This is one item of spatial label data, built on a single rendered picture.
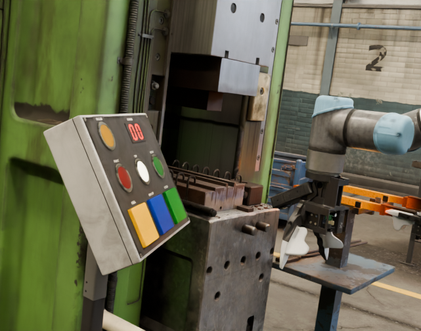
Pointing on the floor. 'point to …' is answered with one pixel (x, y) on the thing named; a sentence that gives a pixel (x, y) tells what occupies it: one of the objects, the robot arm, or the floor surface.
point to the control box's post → (93, 295)
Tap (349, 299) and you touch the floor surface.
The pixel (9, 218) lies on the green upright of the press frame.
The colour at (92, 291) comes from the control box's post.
